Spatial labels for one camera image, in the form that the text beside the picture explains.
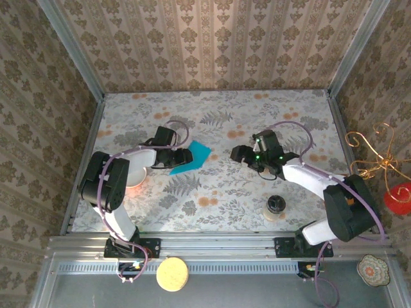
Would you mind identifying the blue paper sheet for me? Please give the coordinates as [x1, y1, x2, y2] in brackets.
[169, 140, 212, 176]

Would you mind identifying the white and orange bowl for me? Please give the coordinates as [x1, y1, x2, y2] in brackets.
[124, 166, 148, 189]

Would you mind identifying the jar with black lid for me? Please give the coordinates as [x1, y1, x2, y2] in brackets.
[263, 194, 286, 223]

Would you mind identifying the floral patterned table cover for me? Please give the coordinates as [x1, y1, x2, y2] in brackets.
[71, 89, 370, 233]

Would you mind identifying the aluminium front beam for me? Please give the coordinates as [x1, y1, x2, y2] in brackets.
[47, 230, 395, 260]

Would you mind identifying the black controller board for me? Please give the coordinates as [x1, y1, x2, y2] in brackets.
[116, 260, 146, 285]
[297, 261, 326, 283]

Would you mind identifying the round yellow sponge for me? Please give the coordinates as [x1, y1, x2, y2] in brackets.
[155, 257, 189, 292]

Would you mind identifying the red ball ornament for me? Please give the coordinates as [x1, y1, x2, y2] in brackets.
[383, 182, 411, 216]

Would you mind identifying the small patterned dish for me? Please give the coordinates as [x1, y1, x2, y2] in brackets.
[356, 254, 391, 286]

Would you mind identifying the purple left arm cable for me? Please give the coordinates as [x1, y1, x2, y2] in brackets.
[98, 119, 190, 284]

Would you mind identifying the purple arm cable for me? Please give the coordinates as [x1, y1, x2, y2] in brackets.
[271, 121, 386, 308]
[98, 119, 190, 284]

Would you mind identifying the aluminium side rail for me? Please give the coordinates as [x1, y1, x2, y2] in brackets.
[60, 94, 106, 237]
[326, 89, 380, 234]

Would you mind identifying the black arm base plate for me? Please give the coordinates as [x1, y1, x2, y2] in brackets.
[274, 236, 334, 259]
[103, 237, 162, 259]

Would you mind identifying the grey slotted cable duct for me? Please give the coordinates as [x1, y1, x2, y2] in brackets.
[51, 259, 301, 274]

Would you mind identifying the copper wire ornament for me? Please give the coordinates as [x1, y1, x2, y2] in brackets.
[344, 121, 411, 193]

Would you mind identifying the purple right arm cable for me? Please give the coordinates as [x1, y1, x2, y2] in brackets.
[271, 121, 386, 308]

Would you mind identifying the aluminium corner post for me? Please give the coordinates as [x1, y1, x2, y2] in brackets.
[35, 0, 107, 101]
[326, 0, 392, 97]

